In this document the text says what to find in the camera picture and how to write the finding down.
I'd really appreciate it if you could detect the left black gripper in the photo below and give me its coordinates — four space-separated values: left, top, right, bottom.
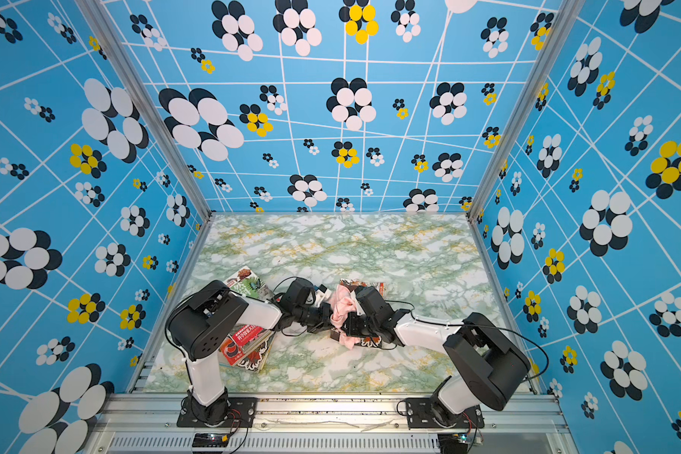
295 302 344 333

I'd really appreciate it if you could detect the pink cloth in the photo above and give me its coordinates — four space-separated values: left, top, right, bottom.
329 284 361 350

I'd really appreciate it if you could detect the red brown illustrated book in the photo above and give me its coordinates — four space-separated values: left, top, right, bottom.
338 280 393 349

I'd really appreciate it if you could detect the red manga book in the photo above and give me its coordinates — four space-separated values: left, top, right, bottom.
219 325 275 373

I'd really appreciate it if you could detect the green red dinosaur book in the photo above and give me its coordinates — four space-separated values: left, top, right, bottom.
224 267 274 301

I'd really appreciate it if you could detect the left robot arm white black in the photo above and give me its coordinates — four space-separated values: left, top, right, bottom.
165 278 333 428

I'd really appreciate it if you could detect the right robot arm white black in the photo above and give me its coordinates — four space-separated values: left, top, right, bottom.
342 287 531 428

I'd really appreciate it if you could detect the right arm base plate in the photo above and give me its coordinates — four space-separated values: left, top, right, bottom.
395 397 485 431

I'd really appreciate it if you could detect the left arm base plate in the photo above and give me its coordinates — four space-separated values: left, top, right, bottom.
176 393 258 429

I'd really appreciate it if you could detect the aluminium front rail frame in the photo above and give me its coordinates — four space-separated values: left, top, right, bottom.
85 393 578 453

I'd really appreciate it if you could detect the left aluminium corner post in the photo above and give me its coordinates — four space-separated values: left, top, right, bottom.
76 0 212 222

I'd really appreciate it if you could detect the aluminium corner post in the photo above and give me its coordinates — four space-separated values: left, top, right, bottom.
469 0 585 221
76 0 212 222

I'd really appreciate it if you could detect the right aluminium corner post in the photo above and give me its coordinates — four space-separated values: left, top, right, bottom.
469 0 585 221

